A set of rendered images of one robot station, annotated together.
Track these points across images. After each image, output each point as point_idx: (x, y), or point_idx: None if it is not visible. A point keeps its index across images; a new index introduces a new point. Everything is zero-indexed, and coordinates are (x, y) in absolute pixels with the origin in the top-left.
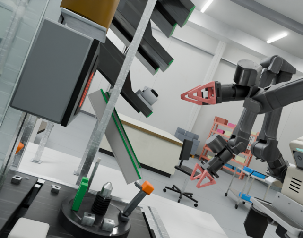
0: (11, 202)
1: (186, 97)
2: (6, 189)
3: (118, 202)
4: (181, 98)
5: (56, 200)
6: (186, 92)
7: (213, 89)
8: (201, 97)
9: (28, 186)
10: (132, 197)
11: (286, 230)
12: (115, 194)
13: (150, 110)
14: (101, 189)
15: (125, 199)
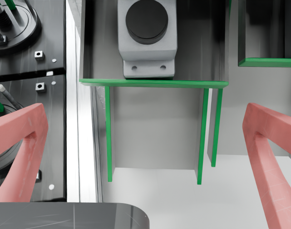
0: None
1: (257, 154)
2: (19, 58)
3: (58, 161)
4: (244, 128)
5: (21, 96)
6: (266, 115)
7: None
8: None
9: (36, 68)
10: (261, 221)
11: None
12: (239, 184)
13: (79, 71)
14: (235, 156)
15: (236, 206)
